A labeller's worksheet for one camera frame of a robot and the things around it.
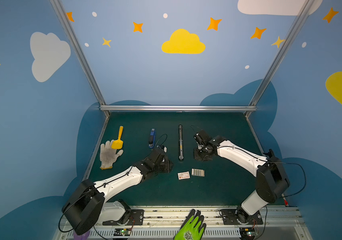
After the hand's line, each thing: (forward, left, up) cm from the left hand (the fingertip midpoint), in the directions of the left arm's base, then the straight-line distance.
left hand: (173, 165), depth 84 cm
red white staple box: (-3, -6, -8) cm, 11 cm away
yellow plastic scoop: (+19, +39, -8) cm, 44 cm away
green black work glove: (-29, -10, -7) cm, 31 cm away
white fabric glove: (+10, +43, -8) cm, 44 cm away
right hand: (+6, -14, 0) cm, 15 cm away
